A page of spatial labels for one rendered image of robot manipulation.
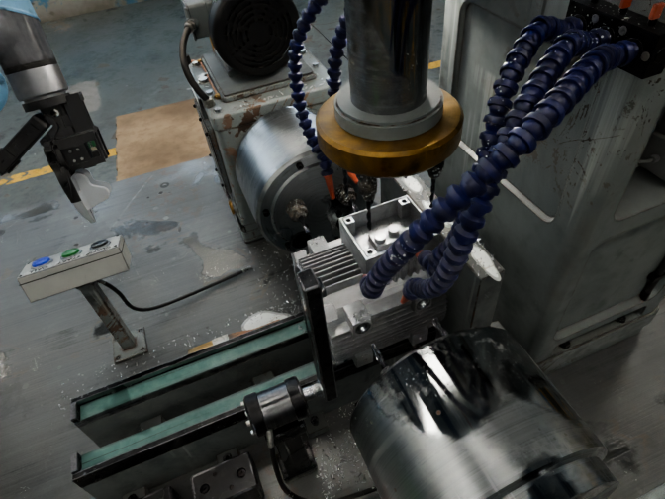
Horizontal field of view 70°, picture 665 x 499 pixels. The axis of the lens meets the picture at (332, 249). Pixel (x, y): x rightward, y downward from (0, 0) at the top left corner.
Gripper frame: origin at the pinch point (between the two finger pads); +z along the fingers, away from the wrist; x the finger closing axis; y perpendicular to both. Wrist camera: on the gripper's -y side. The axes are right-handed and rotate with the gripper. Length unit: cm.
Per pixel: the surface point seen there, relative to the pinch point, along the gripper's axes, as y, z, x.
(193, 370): 8.5, 27.6, -15.6
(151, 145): 1, 20, 214
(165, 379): 3.7, 27.4, -15.2
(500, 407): 41, 17, -58
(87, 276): -3.3, 9.3, -3.5
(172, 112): 19, 9, 245
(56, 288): -8.6, 9.6, -3.5
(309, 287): 27, 4, -45
